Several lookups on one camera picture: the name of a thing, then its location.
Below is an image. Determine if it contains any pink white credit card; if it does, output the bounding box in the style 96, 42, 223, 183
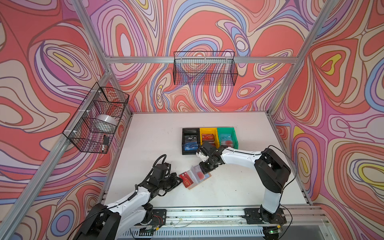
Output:
191, 165, 209, 183

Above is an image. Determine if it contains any black wire basket on left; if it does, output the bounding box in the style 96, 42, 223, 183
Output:
63, 83, 130, 154

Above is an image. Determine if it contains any yellow plastic bin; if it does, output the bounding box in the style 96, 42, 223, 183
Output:
200, 128, 220, 148

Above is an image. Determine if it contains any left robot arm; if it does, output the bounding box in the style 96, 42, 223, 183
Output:
68, 154, 182, 240

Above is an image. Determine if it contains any silver tape roll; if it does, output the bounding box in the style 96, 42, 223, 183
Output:
96, 114, 118, 126

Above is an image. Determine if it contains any red credit card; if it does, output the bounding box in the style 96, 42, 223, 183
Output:
179, 172, 194, 189

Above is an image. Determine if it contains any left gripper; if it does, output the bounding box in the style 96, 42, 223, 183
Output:
156, 173, 183, 192

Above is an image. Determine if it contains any red card in yellow bin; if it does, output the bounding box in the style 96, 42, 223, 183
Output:
202, 134, 215, 142

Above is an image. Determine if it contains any blue VIP card in bin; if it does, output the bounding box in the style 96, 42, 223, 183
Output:
184, 142, 199, 151

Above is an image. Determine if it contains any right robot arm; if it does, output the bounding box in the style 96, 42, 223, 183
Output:
196, 143, 292, 219

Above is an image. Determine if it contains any black wire basket at back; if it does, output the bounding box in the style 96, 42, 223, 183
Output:
173, 50, 238, 86

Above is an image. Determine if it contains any red card in green bin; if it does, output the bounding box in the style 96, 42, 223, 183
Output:
220, 138, 234, 148

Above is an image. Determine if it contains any green plastic bin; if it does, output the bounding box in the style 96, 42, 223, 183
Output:
217, 127, 239, 149

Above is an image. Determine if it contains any aluminium front rail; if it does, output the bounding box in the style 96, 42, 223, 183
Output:
154, 205, 331, 228

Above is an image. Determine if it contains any tan leather card holder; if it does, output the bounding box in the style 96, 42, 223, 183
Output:
179, 165, 211, 190

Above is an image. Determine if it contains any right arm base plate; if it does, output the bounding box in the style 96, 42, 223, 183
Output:
242, 208, 287, 225

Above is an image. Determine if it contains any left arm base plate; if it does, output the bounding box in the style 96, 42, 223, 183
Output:
135, 209, 167, 227

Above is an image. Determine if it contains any black plastic bin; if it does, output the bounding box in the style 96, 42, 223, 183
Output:
182, 128, 201, 155

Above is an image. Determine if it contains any black wire basket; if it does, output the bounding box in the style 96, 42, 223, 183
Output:
63, 83, 130, 154
173, 50, 238, 86

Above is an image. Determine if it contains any black card in bin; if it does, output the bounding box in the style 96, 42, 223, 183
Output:
184, 135, 198, 143

